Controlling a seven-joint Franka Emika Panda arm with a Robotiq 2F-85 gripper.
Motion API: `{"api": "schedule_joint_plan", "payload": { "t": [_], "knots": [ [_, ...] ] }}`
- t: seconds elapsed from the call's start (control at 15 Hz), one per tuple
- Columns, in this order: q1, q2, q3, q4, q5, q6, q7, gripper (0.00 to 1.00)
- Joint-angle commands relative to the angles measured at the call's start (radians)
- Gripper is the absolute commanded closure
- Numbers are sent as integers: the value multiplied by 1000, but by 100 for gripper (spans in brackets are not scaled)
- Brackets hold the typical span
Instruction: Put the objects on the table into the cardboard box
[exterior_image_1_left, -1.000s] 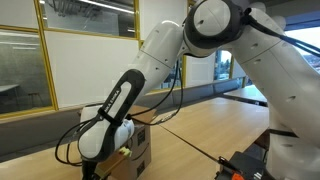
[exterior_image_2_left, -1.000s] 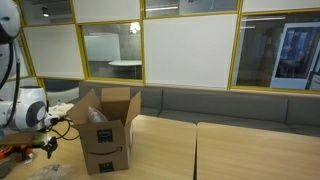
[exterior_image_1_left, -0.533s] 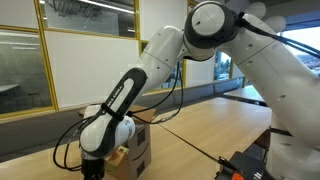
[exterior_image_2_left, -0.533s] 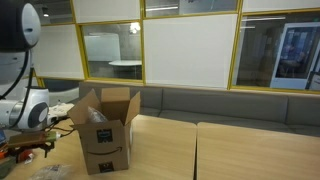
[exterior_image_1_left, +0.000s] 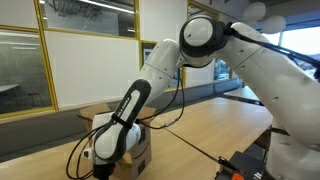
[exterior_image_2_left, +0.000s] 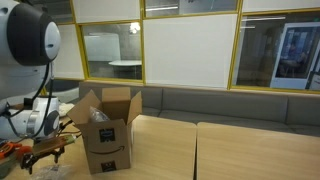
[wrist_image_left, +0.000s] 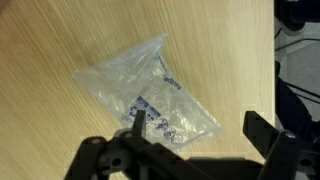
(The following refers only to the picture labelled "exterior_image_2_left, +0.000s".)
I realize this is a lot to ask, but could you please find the red plush radish toy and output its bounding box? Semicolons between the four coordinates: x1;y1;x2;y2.
0;145;34;180

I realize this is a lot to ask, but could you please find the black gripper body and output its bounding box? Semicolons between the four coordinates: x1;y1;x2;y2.
31;145;67;165

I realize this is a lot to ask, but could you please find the white round table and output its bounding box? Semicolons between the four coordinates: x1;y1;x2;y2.
108;59;143;67

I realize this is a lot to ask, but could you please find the yellow window frame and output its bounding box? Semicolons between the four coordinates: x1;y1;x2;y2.
66;0;320;96

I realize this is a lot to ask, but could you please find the grey bench sofa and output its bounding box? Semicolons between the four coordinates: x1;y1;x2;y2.
78;81;320;138

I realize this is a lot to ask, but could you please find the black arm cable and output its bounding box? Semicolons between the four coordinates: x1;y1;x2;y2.
0;61;83;141

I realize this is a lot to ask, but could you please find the small clear air pillow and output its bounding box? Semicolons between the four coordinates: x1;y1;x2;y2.
29;163;73;180

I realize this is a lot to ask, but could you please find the brown cardboard shipping box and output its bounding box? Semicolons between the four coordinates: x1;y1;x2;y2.
66;87;144;175

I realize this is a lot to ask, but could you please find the orange tape measure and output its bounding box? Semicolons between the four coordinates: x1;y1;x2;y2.
0;141;23;160

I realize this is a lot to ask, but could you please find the round white lamp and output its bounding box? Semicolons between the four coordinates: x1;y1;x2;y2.
129;21;142;34

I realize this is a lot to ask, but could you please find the white framed blue poster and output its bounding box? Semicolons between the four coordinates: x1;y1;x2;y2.
269;21;320;90

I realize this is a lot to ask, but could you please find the white rolling whiteboard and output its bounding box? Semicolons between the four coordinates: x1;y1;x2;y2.
83;33;121;62

